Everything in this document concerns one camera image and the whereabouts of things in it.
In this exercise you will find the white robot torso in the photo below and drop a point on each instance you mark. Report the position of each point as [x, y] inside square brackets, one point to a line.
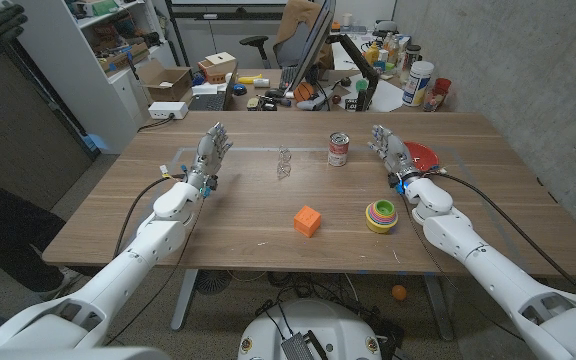
[313, 325]

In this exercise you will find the small toy basketball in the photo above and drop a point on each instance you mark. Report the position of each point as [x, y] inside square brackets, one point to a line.
[304, 92]

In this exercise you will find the computer monitor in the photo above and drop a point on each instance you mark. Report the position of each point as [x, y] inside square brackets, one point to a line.
[313, 45]

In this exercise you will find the blue round object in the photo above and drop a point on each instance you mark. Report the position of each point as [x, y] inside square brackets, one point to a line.
[239, 90]

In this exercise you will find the yellow toy banana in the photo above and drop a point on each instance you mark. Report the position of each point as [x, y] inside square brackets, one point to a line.
[249, 79]

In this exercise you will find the dark jar with black lid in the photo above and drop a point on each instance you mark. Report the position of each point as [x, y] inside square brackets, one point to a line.
[410, 60]

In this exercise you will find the clear plastic glasses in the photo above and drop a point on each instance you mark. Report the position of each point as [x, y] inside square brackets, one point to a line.
[283, 170]

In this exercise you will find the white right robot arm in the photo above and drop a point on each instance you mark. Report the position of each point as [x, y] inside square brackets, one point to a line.
[508, 280]

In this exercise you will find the black laptop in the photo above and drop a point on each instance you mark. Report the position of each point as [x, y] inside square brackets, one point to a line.
[210, 100]

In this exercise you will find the red bowl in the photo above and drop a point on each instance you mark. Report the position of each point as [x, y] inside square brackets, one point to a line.
[424, 156]

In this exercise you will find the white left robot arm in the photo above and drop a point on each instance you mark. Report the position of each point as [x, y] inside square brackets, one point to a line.
[118, 280]

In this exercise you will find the person in dark trousers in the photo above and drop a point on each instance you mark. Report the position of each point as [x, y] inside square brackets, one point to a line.
[8, 240]

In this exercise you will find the open cardboard box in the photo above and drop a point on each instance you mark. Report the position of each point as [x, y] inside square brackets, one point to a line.
[168, 82]

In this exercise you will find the round black floor fan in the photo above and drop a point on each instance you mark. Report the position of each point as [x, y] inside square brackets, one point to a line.
[213, 281]

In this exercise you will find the white canister with blue label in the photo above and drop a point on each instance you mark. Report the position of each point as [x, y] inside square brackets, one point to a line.
[417, 85]

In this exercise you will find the small orange ball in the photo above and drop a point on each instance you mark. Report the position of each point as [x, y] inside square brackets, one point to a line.
[399, 292]

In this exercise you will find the orange block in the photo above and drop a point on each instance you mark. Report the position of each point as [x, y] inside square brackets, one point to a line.
[307, 221]

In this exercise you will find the office chair with tan jacket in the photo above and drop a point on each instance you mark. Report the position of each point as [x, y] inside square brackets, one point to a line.
[293, 30]

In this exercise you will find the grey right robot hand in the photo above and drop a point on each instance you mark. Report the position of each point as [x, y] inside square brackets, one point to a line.
[395, 152]

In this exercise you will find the grey table leg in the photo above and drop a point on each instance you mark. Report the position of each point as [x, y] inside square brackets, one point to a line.
[184, 300]
[438, 305]

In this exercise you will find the red and white soup can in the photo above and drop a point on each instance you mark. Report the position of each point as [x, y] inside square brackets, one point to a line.
[338, 150]

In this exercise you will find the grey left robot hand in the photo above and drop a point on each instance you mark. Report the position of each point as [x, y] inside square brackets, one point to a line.
[208, 155]

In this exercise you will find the rainbow stacking cups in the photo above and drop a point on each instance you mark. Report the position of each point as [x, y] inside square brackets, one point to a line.
[381, 217]

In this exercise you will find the black keyboard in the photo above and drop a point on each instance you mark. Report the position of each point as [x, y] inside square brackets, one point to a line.
[288, 77]

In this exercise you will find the white power box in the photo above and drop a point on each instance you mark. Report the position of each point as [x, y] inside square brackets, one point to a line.
[168, 110]

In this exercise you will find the white shelf unit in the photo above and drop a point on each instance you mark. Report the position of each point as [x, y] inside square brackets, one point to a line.
[83, 95]

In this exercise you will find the wooden box on brick box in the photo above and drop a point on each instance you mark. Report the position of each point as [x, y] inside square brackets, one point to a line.
[218, 66]

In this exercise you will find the yellow bottle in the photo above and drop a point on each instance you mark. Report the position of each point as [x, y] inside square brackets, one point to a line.
[372, 54]

